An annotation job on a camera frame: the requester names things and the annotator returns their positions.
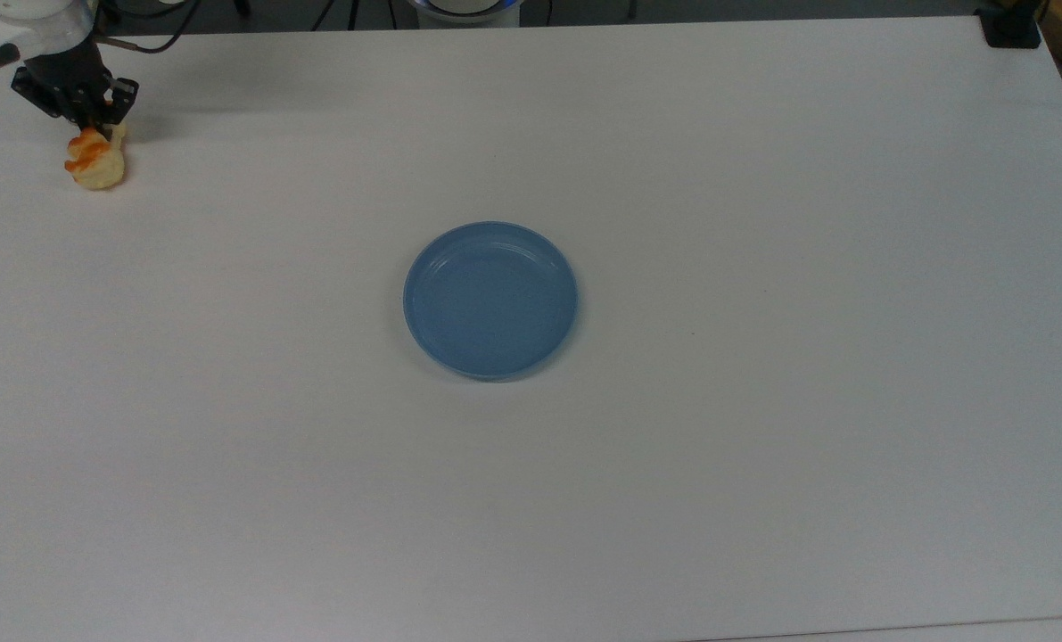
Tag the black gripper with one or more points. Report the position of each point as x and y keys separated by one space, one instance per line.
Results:
x=62 y=80

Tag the orange-topped bread loaf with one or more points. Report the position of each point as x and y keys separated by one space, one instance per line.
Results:
x=95 y=165

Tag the blue round plate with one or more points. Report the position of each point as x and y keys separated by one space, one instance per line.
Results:
x=490 y=301

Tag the black corner clamp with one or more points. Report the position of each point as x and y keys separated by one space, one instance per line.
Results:
x=1010 y=28

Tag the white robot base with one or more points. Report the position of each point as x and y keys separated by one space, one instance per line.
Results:
x=464 y=9

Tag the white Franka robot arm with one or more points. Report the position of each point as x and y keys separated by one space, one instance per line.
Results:
x=22 y=22

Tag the black tripod legs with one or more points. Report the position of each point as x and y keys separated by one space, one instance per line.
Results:
x=352 y=11

